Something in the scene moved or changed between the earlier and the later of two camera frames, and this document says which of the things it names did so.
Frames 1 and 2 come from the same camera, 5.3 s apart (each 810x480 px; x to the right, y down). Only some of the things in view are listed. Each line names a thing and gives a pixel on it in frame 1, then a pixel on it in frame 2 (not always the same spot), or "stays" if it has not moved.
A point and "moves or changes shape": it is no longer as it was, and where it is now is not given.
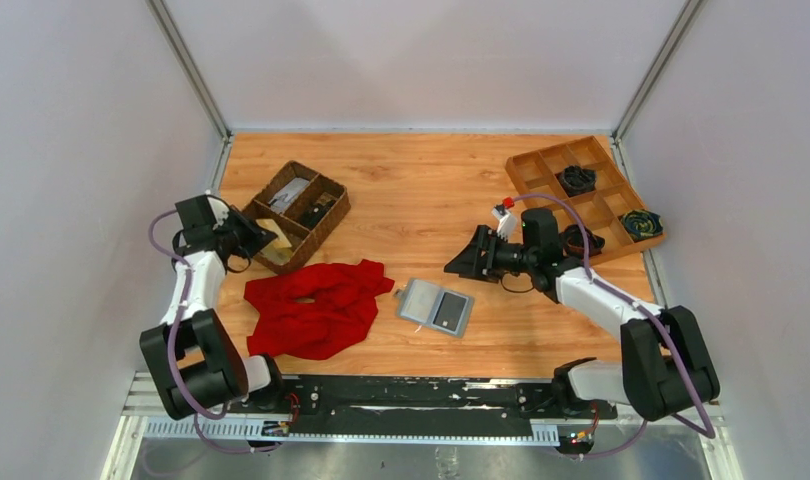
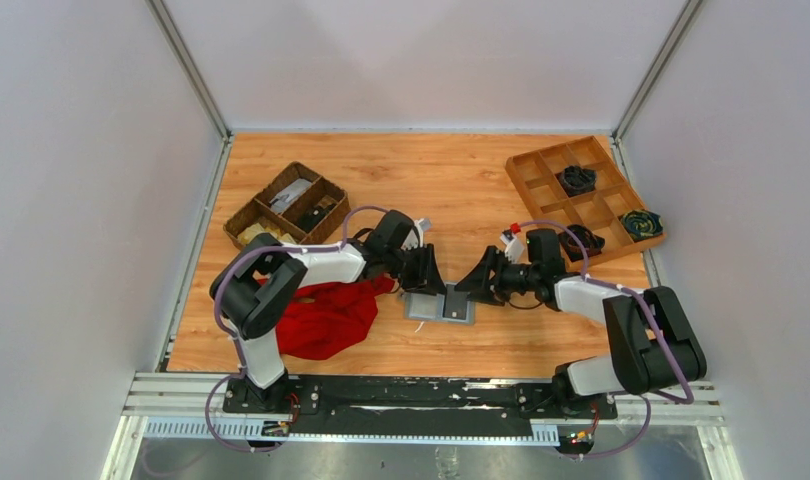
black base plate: x=429 y=405 stays
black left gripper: x=242 y=230 → x=414 y=266
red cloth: x=316 y=311 stays
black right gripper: x=486 y=250 → x=500 y=277
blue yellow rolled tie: x=640 y=224 stays
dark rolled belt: x=573 y=244 stays
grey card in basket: x=285 y=197 stays
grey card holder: x=435 y=306 moves or changes shape
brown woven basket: x=299 y=206 stays
